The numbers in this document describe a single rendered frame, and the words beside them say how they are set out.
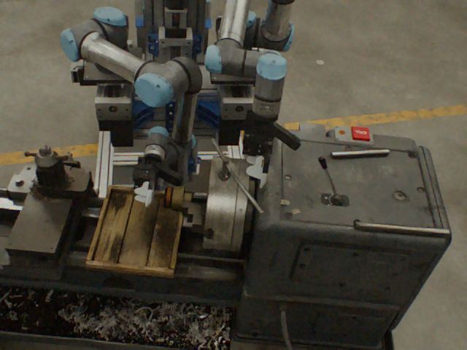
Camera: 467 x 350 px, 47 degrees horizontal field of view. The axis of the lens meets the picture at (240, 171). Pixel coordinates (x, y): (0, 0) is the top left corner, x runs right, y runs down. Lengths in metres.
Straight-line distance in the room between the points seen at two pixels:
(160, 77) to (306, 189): 0.58
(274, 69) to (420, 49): 3.64
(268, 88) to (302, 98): 2.66
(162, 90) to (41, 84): 2.43
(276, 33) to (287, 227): 0.81
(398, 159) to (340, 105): 2.23
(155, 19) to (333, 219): 1.15
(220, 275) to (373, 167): 0.64
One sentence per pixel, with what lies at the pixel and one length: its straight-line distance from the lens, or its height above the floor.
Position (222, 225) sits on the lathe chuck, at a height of 1.14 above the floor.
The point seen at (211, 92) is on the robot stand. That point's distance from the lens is 2.28.
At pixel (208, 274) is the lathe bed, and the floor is 0.87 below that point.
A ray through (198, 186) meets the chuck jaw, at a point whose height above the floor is 1.13.
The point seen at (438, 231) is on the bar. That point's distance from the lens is 1.70.
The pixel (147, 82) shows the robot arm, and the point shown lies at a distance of 1.77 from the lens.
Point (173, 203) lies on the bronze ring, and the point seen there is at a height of 1.10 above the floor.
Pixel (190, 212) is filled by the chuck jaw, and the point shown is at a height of 1.11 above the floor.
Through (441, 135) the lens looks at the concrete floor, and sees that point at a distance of 4.13.
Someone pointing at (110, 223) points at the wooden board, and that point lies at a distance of 2.04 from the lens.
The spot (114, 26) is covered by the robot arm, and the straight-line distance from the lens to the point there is 2.12.
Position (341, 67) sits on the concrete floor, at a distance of 4.48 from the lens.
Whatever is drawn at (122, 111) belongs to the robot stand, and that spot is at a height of 1.08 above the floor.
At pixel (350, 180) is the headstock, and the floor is 1.25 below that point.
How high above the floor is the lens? 2.49
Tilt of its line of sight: 46 degrees down
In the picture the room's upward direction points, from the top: 8 degrees clockwise
